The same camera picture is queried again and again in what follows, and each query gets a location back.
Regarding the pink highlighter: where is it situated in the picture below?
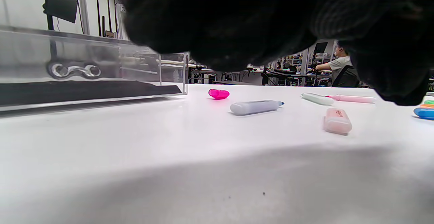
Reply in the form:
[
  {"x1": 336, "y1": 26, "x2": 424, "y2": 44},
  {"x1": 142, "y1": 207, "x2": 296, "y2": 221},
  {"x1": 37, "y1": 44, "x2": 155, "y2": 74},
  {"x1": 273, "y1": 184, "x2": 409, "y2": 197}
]
[{"x1": 325, "y1": 95, "x2": 376, "y2": 104}]

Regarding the blue highlighter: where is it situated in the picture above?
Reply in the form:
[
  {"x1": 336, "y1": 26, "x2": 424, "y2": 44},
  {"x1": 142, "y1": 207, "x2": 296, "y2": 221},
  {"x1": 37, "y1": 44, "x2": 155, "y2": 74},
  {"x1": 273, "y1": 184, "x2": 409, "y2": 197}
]
[{"x1": 230, "y1": 100, "x2": 285, "y2": 116}]

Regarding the black wall monitor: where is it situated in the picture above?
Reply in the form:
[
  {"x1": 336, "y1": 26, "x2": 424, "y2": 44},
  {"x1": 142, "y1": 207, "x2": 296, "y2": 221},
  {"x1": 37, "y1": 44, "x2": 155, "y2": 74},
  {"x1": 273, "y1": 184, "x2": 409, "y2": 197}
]
[{"x1": 43, "y1": 0, "x2": 79, "y2": 23}]

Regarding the green highlighter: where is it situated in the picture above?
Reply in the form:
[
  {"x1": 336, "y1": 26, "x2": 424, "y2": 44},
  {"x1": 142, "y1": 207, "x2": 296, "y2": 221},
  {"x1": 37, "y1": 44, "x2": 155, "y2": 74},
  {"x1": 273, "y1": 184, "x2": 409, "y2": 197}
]
[{"x1": 301, "y1": 93, "x2": 335, "y2": 106}]

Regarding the orange highlighter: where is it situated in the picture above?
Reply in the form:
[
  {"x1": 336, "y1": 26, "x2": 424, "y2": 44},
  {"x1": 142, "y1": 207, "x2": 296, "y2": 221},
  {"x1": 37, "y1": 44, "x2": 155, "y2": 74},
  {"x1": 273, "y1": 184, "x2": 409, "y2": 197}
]
[{"x1": 323, "y1": 108, "x2": 353, "y2": 135}]

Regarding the blue highlighter cap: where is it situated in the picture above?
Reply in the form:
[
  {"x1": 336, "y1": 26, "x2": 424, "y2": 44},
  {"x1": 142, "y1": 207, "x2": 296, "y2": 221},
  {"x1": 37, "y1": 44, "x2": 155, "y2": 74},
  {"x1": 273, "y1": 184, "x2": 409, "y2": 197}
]
[{"x1": 413, "y1": 107, "x2": 434, "y2": 120}]

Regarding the person's left hand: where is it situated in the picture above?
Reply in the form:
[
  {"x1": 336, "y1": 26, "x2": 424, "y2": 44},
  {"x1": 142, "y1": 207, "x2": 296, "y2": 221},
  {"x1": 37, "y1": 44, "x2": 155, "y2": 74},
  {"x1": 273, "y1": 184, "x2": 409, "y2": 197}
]
[{"x1": 108, "y1": 0, "x2": 434, "y2": 106}]

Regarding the magenta highlighter cap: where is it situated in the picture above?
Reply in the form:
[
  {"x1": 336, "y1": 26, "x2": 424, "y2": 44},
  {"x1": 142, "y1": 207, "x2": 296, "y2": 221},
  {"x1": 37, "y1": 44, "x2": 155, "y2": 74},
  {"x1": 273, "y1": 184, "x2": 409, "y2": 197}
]
[{"x1": 208, "y1": 89, "x2": 230, "y2": 100}]

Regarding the clear acrylic drawer box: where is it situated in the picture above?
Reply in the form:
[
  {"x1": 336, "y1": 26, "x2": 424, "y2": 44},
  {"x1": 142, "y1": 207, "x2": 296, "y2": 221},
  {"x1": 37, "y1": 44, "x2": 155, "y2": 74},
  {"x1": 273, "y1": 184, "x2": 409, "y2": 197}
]
[{"x1": 0, "y1": 25, "x2": 189, "y2": 112}]

